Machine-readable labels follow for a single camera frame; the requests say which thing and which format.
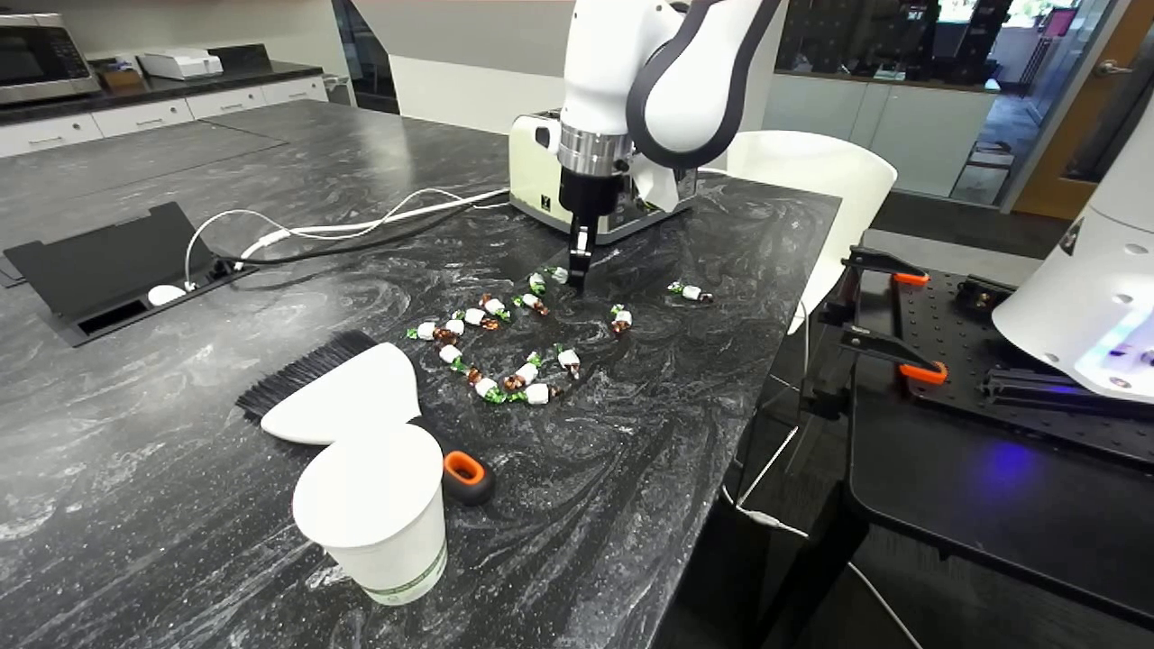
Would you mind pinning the white paper cup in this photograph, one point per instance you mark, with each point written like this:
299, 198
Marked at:
377, 506

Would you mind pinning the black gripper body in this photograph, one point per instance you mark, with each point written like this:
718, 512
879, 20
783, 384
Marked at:
588, 184

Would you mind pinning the orange handled clamp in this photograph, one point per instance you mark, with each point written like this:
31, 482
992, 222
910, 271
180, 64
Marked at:
890, 264
910, 361

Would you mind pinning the black side platform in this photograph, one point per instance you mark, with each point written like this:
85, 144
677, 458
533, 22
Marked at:
1004, 462

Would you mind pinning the silver microwave oven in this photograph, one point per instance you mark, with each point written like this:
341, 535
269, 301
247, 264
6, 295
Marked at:
41, 64

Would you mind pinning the white counter cabinets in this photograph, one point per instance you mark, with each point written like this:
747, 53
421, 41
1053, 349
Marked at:
61, 131

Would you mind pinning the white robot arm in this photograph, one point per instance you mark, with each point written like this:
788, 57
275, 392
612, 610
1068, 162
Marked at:
650, 91

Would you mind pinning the black table outlet hatch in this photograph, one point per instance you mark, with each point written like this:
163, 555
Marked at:
104, 279

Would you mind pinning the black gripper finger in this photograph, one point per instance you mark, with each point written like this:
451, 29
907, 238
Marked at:
583, 259
571, 264

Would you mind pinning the white robot base right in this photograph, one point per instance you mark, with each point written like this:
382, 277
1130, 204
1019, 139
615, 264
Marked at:
1091, 305

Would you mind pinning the white box on counter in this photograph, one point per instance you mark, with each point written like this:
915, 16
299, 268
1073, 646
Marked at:
181, 64

